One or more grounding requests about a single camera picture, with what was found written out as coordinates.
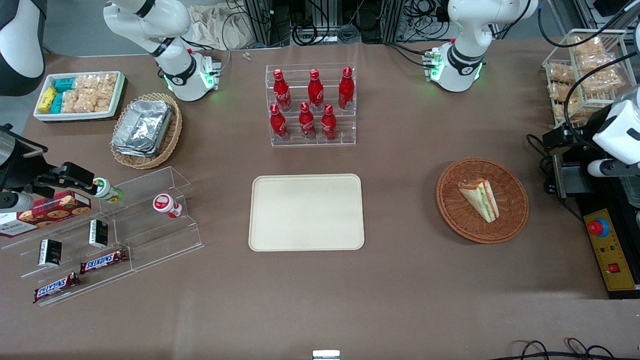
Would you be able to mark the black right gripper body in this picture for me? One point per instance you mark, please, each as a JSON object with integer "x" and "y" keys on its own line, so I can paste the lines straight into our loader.
{"x": 23, "y": 170}

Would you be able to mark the triangular sandwich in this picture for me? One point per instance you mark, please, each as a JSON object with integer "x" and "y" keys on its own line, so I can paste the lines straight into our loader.
{"x": 481, "y": 199}

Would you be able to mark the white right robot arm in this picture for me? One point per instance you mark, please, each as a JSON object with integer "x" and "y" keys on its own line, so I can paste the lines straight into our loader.
{"x": 175, "y": 20}

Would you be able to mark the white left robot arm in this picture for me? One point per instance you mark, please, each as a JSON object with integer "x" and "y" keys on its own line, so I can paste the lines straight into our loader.
{"x": 462, "y": 30}

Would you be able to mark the aluminium foil tray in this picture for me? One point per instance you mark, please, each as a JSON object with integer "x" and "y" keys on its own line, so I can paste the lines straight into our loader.
{"x": 132, "y": 153}
{"x": 142, "y": 125}

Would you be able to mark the oval light wicker basket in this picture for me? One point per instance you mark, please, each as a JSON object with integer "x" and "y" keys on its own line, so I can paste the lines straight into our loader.
{"x": 167, "y": 142}

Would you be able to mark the round brown wicker basket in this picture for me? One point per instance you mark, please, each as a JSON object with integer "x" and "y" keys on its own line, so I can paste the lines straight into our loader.
{"x": 460, "y": 220}

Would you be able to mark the beige plastic serving tray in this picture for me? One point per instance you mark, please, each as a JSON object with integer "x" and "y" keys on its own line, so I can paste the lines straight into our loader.
{"x": 306, "y": 212}

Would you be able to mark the red chocolate cookie box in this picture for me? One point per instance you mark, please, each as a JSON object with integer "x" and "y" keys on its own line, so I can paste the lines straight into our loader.
{"x": 50, "y": 212}

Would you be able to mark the fried snack bag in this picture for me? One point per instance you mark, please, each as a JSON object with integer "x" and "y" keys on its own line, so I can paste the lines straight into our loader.
{"x": 597, "y": 62}
{"x": 561, "y": 73}
{"x": 557, "y": 91}
{"x": 589, "y": 46}
{"x": 605, "y": 80}
{"x": 575, "y": 111}

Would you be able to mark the green capped small bottle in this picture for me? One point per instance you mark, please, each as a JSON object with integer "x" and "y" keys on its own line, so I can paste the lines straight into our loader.
{"x": 106, "y": 189}

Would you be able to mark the white rectangular snack bin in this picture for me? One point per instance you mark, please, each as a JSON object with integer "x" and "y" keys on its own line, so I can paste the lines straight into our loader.
{"x": 80, "y": 117}

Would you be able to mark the small black carton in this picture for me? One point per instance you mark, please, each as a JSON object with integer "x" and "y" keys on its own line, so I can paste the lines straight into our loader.
{"x": 98, "y": 233}
{"x": 50, "y": 252}

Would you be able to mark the steel pan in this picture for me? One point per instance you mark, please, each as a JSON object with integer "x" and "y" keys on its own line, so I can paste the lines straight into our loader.
{"x": 632, "y": 192}

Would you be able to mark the black machine housing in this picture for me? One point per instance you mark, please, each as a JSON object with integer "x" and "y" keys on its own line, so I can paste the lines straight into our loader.
{"x": 595, "y": 200}

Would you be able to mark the teal snack packet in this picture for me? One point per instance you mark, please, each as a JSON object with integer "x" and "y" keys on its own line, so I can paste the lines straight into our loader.
{"x": 64, "y": 84}
{"x": 56, "y": 103}

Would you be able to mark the rice cracker snack bag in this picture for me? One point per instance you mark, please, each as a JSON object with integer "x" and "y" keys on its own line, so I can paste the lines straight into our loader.
{"x": 70, "y": 101}
{"x": 104, "y": 101}
{"x": 86, "y": 101}
{"x": 108, "y": 82}
{"x": 86, "y": 82}

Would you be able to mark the yellow snack packet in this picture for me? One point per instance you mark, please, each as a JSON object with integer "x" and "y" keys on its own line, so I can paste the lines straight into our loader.
{"x": 47, "y": 100}

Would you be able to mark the Snickers chocolate bar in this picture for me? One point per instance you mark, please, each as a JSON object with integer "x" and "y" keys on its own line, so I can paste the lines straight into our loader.
{"x": 102, "y": 261}
{"x": 55, "y": 287}

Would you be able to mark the red emergency stop button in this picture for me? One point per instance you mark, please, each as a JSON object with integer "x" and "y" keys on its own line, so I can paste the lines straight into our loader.
{"x": 597, "y": 227}

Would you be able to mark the red capped small bottle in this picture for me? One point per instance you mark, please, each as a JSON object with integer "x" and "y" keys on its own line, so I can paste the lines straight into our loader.
{"x": 165, "y": 204}

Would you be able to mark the clear acrylic step shelf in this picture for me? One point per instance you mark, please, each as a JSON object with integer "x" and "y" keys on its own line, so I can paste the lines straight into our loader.
{"x": 150, "y": 240}

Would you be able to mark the yellow control panel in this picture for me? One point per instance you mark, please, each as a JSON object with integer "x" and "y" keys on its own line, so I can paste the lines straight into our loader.
{"x": 612, "y": 250}

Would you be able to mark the beige crumpled cloth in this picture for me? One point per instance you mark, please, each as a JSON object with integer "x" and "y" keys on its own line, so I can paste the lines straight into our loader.
{"x": 220, "y": 27}

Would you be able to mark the red cola bottle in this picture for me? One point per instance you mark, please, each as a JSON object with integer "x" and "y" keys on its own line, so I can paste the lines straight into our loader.
{"x": 328, "y": 125}
{"x": 307, "y": 124}
{"x": 281, "y": 92}
{"x": 278, "y": 125}
{"x": 346, "y": 90}
{"x": 315, "y": 92}

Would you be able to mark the clear acrylic bottle rack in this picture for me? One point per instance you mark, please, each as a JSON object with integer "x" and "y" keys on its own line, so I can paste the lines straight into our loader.
{"x": 345, "y": 137}

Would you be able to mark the white block at table edge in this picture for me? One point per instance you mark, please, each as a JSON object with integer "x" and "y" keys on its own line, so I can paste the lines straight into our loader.
{"x": 326, "y": 355}

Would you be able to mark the aluminium frame post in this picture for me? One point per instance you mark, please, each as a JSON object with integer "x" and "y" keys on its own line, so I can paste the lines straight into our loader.
{"x": 400, "y": 20}
{"x": 265, "y": 22}

